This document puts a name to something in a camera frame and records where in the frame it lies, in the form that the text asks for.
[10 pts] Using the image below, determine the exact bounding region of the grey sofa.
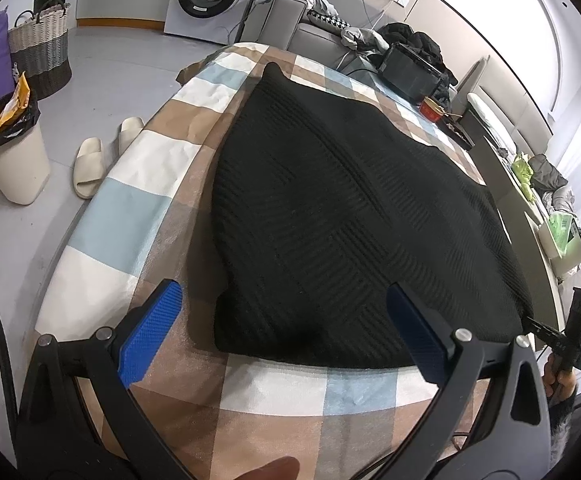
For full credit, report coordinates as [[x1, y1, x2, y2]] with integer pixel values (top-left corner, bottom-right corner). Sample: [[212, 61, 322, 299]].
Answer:
[[240, 0, 397, 79]]

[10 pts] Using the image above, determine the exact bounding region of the green plastic bag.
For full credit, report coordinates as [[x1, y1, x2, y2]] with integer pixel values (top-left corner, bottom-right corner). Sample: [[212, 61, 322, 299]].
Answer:
[[513, 152, 542, 202]]

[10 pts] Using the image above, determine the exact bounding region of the person's right forearm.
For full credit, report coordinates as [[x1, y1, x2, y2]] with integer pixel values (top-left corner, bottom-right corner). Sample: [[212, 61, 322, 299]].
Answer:
[[548, 394, 580, 472]]

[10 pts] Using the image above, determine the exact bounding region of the red bowl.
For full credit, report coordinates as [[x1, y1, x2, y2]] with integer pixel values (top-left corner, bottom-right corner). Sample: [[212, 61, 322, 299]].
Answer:
[[419, 97, 447, 123]]

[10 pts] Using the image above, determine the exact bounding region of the checkered blanket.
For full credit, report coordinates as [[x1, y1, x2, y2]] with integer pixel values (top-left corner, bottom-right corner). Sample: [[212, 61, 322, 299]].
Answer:
[[34, 42, 547, 480]]

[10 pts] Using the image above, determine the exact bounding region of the white trash bin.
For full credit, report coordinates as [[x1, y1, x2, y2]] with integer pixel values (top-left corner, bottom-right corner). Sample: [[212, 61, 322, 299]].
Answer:
[[0, 92, 52, 206]]

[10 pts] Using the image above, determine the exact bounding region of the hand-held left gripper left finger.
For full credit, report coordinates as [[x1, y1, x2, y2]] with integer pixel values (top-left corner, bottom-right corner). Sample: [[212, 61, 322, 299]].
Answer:
[[15, 279, 192, 480]]

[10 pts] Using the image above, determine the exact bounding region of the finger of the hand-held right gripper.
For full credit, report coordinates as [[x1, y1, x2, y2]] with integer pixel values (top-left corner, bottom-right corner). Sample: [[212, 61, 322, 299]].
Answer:
[[523, 315, 571, 357]]

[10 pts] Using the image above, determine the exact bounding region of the black knit sweater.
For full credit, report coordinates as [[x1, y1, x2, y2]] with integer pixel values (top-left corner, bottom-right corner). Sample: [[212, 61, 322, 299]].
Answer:
[[210, 61, 536, 369]]

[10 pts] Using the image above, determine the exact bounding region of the grey garment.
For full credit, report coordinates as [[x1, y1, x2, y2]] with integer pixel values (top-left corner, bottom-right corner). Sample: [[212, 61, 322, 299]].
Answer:
[[339, 24, 390, 54]]

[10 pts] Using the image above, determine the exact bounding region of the small dark tray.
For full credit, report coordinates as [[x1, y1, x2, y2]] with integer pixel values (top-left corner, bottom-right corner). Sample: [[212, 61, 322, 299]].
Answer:
[[443, 112, 475, 149]]

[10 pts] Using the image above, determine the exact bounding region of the woven laundry basket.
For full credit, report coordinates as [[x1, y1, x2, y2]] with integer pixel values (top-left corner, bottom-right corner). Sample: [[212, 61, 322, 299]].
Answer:
[[8, 0, 73, 102]]

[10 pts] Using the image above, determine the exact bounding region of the black storage bin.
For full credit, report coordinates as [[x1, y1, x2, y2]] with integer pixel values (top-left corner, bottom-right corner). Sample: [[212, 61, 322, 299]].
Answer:
[[381, 22, 460, 92]]

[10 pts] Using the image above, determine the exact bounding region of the beige slipper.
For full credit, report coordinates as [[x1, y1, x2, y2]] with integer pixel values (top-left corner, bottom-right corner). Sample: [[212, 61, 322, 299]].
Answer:
[[71, 137, 104, 200], [116, 116, 146, 162]]

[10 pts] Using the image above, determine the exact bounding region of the person's left hand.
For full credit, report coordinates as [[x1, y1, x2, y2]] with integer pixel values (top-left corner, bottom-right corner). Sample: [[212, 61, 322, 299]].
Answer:
[[232, 456, 302, 480]]

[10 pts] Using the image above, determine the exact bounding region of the person's right hand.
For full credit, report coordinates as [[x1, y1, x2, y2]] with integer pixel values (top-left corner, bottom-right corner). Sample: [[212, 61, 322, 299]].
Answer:
[[542, 352, 579, 402]]

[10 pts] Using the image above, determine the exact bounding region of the grey padded headboard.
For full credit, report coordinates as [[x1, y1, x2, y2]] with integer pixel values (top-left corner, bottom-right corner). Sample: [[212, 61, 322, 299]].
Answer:
[[453, 55, 554, 162]]

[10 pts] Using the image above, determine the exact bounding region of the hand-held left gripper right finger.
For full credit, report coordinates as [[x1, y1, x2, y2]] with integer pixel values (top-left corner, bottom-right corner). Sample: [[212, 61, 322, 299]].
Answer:
[[371, 281, 552, 480]]

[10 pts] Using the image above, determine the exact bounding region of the grey side table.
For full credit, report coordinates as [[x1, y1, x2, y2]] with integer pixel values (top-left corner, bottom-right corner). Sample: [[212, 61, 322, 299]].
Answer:
[[471, 130, 567, 282]]

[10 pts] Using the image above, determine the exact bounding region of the white tissue box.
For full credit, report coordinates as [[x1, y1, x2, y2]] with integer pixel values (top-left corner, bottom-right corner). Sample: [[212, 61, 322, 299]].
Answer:
[[537, 211, 581, 282]]

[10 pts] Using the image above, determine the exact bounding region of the houndstooth pillow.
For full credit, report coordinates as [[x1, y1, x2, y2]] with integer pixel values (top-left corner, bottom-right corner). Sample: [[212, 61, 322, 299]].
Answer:
[[307, 7, 355, 32]]

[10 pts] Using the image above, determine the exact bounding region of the grey crumpled cloth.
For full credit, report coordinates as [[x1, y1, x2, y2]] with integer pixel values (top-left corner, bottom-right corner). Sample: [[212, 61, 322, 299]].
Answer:
[[527, 155, 577, 217]]

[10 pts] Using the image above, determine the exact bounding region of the orange snack packet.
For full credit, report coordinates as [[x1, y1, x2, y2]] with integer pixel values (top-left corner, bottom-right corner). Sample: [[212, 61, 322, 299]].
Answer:
[[0, 72, 32, 129]]

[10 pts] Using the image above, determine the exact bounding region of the black case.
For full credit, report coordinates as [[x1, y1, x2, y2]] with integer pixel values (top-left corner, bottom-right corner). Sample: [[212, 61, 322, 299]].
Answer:
[[377, 42, 452, 107]]

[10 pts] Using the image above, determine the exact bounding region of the white power cable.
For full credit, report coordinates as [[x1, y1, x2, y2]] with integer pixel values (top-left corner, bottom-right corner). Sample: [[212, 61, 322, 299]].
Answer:
[[363, 0, 397, 33]]

